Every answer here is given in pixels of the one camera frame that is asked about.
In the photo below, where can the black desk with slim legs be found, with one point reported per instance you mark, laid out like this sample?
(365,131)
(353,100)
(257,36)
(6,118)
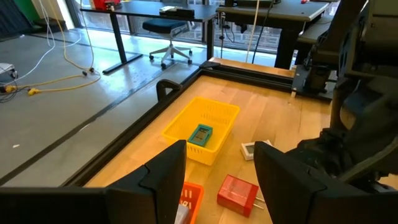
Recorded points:
(149,7)

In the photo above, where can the yellow plastic basket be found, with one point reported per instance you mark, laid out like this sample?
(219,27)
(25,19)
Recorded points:
(202,112)

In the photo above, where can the teal digital clock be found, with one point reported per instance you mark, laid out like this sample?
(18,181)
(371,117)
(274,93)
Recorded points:
(200,136)

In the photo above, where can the black box on desk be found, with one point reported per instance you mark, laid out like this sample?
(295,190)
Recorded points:
(177,13)

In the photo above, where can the white digital clock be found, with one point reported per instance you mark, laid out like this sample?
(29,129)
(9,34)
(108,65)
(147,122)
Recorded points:
(247,151)

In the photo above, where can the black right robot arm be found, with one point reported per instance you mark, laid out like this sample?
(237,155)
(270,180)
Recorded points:
(357,77)

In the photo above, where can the lavender wall charger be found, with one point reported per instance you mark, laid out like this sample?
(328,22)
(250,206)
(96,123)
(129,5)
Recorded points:
(182,215)

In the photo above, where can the black aluminium table frame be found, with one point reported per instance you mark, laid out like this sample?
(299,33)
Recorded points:
(248,79)

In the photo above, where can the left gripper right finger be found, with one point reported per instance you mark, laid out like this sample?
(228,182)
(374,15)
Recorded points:
(286,193)

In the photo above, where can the orange plastic basket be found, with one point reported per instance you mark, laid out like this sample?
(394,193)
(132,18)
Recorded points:
(196,199)

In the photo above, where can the office chair with white base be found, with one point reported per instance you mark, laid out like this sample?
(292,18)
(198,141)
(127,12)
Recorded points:
(163,25)

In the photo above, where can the black frame mount bracket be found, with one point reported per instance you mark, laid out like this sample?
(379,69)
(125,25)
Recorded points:
(161,87)

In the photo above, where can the red wall charger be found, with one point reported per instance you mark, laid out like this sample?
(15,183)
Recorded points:
(237,194)

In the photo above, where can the red object on desk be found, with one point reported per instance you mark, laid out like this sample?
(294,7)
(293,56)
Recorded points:
(104,3)

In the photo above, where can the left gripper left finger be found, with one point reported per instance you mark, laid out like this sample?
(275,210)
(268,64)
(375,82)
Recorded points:
(155,193)

